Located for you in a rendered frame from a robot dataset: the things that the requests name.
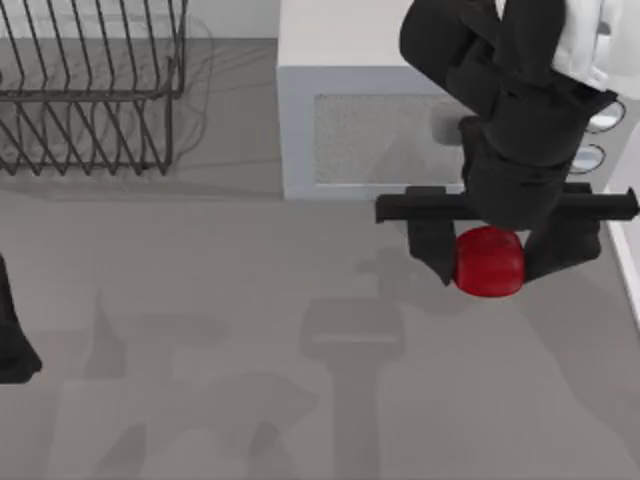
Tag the pale microwave oven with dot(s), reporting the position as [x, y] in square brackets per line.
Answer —
[300, 125]

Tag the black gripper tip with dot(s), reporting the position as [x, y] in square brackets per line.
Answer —
[12, 340]

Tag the red rounded cup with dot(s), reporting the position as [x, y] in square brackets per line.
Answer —
[490, 265]

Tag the white microwave knob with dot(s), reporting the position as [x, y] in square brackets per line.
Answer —
[591, 160]
[609, 120]

